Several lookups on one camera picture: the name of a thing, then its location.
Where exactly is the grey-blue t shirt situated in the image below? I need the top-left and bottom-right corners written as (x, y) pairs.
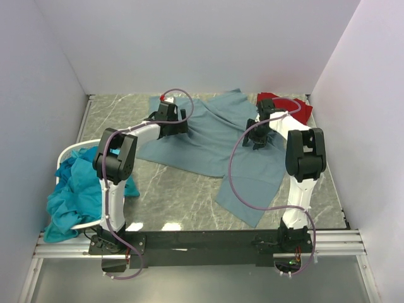
top-left (136, 89), bottom-right (285, 227)

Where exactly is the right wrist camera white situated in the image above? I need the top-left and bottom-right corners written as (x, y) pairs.
top-left (257, 98), bottom-right (275, 119)

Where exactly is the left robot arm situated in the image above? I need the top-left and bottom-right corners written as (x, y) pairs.
top-left (93, 96), bottom-right (188, 252)

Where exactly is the white laundry basket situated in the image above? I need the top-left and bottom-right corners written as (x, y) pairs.
top-left (56, 140), bottom-right (126, 230)

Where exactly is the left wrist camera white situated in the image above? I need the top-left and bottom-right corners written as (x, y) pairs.
top-left (159, 94), bottom-right (176, 104)

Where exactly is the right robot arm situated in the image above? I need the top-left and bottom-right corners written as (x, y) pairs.
top-left (242, 109), bottom-right (326, 250)

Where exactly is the teal t shirts pile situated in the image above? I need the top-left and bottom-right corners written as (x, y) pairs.
top-left (42, 146), bottom-right (140, 244)

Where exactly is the aluminium frame rail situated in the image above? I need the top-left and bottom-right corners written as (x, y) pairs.
top-left (32, 230), bottom-right (367, 259)

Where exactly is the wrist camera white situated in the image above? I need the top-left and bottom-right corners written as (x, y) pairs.
top-left (257, 98), bottom-right (275, 119)
top-left (159, 94), bottom-right (176, 104)

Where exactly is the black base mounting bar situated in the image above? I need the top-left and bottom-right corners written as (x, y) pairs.
top-left (88, 229), bottom-right (313, 269)

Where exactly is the red folded t shirt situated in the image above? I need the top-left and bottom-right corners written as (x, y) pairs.
top-left (256, 92), bottom-right (312, 125)

